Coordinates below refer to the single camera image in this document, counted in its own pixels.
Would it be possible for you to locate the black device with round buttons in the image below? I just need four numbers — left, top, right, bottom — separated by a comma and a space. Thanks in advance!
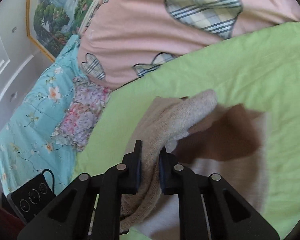
10, 175, 57, 223

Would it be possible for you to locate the black cable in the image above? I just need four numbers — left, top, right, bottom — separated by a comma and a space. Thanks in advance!
41, 169, 56, 193

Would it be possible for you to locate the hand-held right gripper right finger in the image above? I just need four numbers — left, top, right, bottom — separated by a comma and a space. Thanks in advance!
159, 147, 280, 240

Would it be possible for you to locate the pink quilt with plaid hearts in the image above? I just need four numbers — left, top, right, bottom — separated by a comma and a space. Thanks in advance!
77, 0, 300, 88

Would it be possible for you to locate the white panelled wardrobe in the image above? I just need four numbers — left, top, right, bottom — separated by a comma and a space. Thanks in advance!
0, 12, 56, 205

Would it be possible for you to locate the framed landscape painting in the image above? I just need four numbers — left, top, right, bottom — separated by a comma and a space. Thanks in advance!
26, 0, 123, 62

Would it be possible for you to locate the dark red cloth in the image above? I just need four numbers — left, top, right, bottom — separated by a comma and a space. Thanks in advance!
0, 201, 25, 240

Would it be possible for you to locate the purple floral ruffled pillow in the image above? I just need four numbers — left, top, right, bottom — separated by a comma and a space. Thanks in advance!
51, 77, 113, 153

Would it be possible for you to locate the beige knit sweater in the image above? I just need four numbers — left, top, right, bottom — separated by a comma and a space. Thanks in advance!
119, 89, 273, 240

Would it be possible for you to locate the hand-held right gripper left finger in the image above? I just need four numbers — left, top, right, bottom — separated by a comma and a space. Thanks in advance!
17, 140, 143, 240

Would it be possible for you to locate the green bed sheet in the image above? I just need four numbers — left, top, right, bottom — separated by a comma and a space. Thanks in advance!
70, 21, 300, 240

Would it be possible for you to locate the light blue floral quilt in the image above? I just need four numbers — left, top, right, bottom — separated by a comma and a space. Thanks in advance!
0, 35, 88, 198

